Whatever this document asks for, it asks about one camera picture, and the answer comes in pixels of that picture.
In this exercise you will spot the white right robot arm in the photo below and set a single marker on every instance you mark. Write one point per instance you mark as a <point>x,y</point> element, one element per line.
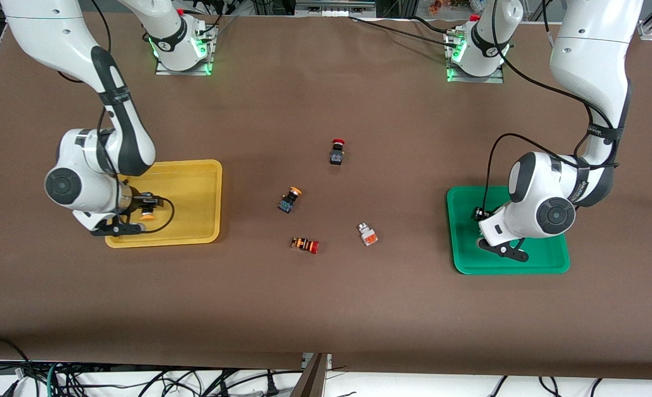
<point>78,38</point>

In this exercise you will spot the orange block white push button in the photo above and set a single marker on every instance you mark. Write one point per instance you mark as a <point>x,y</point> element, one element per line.
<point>367,234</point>

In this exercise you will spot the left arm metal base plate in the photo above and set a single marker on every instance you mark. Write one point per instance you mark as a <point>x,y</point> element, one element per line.
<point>497,79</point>

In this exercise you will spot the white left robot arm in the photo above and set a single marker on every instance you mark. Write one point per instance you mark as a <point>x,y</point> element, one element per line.
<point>591,49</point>

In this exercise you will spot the small yellow cap push button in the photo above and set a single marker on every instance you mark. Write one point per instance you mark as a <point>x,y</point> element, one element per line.
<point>290,199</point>

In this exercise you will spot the metal corner bracket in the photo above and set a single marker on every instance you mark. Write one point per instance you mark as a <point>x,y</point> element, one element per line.
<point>648,28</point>

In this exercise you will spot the grey support beam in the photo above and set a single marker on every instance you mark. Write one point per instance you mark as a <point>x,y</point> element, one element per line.
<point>310,383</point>

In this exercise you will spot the yellow plastic tray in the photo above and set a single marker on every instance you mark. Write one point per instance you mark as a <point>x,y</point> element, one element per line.
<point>193,187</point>

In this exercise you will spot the red mushroom button black body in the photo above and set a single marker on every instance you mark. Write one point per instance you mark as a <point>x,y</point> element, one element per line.
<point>337,153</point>

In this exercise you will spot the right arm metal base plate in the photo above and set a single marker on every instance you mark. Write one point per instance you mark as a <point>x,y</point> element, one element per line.
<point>163,70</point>

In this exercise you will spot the grey power strip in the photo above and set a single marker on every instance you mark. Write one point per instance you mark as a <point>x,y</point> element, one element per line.
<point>334,9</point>

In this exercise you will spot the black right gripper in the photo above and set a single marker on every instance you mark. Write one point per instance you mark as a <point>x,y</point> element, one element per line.
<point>136,202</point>

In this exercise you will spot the green plastic tray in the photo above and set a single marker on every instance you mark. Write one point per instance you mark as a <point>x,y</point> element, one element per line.
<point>546,256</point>

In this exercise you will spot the wide yellow cap push button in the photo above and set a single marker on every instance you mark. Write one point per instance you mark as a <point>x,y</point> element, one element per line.
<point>148,215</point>

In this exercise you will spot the brown table cover sheet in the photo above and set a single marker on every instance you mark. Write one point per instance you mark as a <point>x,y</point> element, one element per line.
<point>326,309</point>

